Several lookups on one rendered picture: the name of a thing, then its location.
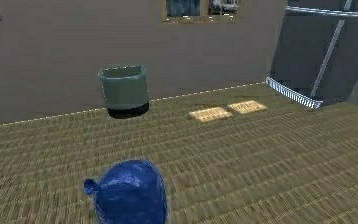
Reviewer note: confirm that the green waste bin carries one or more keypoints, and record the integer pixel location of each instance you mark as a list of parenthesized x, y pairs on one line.
[(124, 90)]

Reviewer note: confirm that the blue tied garbage bag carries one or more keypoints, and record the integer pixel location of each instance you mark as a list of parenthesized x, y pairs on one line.
[(130, 195)]

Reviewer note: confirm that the dark grey fridge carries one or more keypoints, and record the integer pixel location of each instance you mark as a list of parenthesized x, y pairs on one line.
[(307, 56)]

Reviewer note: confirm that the window with wooden frame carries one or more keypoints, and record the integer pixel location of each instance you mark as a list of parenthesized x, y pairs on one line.
[(200, 10)]

